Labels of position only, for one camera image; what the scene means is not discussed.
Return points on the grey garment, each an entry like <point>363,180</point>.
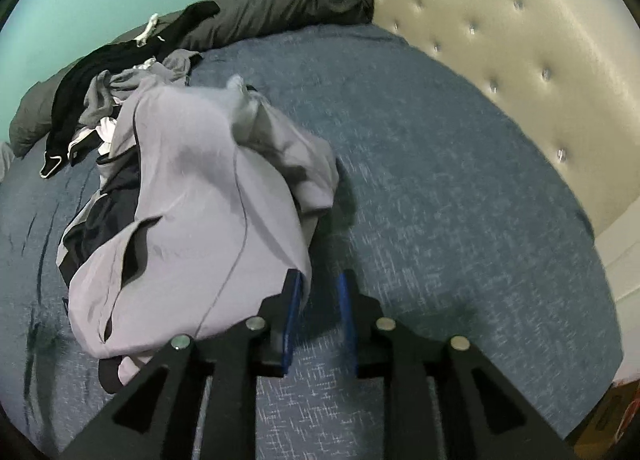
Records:
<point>100,97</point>

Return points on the orange box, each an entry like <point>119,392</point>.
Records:
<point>617,412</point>

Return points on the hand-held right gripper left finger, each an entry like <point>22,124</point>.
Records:
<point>290,312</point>

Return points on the blue bedspread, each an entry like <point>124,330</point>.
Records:
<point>450,190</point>

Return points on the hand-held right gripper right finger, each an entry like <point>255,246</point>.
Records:
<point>346,312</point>

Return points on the lavender jacket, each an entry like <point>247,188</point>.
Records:
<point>200,200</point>

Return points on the beige tufted headboard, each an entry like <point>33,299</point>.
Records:
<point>525,40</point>

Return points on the black and white garment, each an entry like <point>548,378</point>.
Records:
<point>110,200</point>

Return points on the pale lilac cloth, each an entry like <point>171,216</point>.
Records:
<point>5,160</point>

